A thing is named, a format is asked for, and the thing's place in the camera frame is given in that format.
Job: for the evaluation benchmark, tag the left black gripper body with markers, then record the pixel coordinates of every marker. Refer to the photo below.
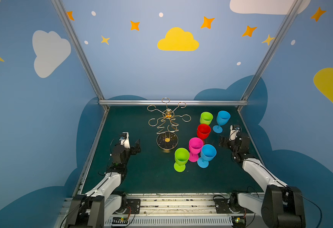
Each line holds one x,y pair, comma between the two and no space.
132,148

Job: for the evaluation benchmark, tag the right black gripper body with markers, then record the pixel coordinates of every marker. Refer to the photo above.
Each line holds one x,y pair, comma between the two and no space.
229,142

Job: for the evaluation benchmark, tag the blue wine glass back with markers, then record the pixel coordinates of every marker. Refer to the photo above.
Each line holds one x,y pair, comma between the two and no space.
207,153

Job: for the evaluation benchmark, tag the blue wine glass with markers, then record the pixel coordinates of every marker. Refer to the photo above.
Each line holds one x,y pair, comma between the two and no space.
207,153
222,118

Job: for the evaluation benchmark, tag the red wine glass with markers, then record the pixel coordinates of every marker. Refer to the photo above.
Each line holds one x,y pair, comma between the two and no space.
203,131

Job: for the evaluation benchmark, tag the blue wine glass front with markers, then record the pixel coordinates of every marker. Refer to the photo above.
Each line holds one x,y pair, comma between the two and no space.
222,118

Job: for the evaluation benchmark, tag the pink wine glass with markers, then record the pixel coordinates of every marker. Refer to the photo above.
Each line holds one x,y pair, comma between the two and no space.
195,147

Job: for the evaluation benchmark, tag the green wine glass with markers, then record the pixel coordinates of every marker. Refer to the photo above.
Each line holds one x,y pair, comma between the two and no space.
206,118
181,158

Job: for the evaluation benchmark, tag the gold wire wine glass rack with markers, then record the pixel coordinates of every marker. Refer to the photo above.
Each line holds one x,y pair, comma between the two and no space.
166,125

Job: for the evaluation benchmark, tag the green wine glass back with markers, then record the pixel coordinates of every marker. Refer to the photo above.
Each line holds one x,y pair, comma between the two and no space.
181,158

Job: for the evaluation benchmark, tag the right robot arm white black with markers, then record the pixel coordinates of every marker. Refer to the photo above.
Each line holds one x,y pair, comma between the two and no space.
281,207

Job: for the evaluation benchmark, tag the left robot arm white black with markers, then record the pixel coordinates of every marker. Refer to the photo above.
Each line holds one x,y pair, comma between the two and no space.
92,209

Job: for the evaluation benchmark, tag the left circuit board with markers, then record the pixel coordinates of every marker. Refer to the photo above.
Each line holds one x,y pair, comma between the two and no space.
119,221

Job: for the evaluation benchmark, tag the circuit board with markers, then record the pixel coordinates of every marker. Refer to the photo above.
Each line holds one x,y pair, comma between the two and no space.
119,221
238,222

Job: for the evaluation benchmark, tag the right circuit board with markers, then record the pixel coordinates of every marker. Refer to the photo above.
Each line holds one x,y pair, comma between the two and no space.
238,222

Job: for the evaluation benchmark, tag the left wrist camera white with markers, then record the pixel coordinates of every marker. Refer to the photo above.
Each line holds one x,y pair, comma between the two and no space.
124,140

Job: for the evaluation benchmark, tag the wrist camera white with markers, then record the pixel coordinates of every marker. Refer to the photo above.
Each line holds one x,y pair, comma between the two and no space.
124,140
234,130

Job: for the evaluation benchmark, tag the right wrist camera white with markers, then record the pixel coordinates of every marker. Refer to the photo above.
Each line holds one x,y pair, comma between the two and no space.
234,130

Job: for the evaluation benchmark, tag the aluminium frame back bar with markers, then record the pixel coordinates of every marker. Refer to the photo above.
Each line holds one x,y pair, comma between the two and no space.
172,102

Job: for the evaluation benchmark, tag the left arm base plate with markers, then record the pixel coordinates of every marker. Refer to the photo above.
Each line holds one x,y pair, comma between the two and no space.
129,206

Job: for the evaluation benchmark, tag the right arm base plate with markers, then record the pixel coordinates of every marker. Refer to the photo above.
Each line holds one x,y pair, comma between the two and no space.
225,206

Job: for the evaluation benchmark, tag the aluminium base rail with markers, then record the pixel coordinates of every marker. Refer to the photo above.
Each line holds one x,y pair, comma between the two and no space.
179,203

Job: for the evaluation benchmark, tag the aluminium frame right post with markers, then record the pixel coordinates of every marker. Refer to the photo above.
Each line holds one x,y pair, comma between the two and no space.
283,29

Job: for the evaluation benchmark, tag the aluminium frame post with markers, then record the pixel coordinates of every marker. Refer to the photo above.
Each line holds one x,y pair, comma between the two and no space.
66,21
283,29

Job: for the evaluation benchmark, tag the aluminium frame left post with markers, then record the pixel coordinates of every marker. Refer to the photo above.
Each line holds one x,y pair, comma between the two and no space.
66,21

